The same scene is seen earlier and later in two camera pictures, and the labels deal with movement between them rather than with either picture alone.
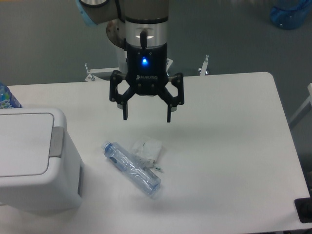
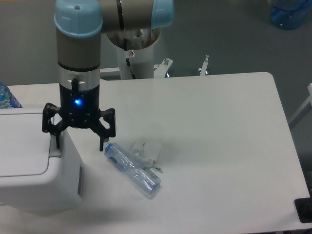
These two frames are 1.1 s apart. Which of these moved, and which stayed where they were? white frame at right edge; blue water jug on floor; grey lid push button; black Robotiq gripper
Moved: black Robotiq gripper
Stayed: grey lid push button; white frame at right edge; blue water jug on floor
